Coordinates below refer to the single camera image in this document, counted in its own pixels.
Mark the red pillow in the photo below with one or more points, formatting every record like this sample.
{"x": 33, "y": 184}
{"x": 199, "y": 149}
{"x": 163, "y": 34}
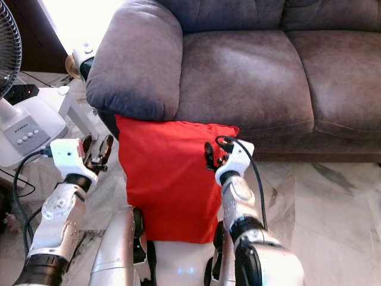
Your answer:
{"x": 166, "y": 179}

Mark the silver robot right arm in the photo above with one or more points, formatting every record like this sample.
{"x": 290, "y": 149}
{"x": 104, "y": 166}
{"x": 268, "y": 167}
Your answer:
{"x": 238, "y": 208}

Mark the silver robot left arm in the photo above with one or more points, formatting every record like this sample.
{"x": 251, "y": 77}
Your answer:
{"x": 62, "y": 220}

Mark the grey-brown fabric sofa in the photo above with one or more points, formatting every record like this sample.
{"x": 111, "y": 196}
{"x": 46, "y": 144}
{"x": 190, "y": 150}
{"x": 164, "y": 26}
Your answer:
{"x": 244, "y": 71}

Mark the white side table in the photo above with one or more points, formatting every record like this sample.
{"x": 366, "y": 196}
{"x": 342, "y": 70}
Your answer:
{"x": 62, "y": 101}

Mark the gold ball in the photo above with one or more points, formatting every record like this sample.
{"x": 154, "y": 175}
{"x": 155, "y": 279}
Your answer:
{"x": 72, "y": 67}

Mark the black power strip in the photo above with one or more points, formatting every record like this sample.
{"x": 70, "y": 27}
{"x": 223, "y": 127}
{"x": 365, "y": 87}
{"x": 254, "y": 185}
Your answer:
{"x": 21, "y": 91}

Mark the white and black round device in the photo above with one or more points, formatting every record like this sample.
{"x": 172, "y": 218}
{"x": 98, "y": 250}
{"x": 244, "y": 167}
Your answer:
{"x": 85, "y": 56}

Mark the small pink toy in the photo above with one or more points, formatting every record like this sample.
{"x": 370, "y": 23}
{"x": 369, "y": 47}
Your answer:
{"x": 12, "y": 223}

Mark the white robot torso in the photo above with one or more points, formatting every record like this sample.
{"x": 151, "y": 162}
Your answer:
{"x": 178, "y": 265}

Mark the dark brown wooden panel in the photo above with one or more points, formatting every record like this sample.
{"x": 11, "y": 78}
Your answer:
{"x": 30, "y": 30}

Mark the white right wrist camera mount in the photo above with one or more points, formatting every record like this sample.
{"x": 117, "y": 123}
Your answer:
{"x": 238, "y": 161}

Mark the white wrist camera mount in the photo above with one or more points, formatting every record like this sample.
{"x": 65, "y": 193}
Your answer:
{"x": 66, "y": 154}
{"x": 238, "y": 161}

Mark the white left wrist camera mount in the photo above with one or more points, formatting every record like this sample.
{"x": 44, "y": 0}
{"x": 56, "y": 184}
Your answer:
{"x": 66, "y": 154}

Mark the white pedestal fan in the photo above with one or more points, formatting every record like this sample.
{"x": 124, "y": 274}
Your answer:
{"x": 24, "y": 134}

